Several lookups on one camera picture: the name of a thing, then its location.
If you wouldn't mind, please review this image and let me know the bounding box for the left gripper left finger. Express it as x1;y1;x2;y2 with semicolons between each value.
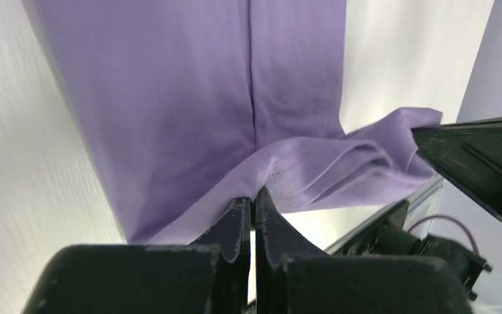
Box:
24;198;251;313

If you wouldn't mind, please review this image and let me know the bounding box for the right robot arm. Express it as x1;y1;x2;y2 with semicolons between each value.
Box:
331;117;502;301

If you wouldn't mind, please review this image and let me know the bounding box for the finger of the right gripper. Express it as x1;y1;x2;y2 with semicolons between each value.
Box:
412;117;502;223

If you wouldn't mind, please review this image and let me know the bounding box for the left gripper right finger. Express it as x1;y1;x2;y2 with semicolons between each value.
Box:
254;188;473;313

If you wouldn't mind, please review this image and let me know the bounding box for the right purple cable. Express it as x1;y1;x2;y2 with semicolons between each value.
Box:
407;214;481;256

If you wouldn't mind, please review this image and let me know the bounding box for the aluminium frame rail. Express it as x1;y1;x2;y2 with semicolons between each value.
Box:
325;175;444;255

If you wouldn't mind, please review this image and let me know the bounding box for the purple t shirt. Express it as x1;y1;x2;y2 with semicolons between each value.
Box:
34;1;442;244

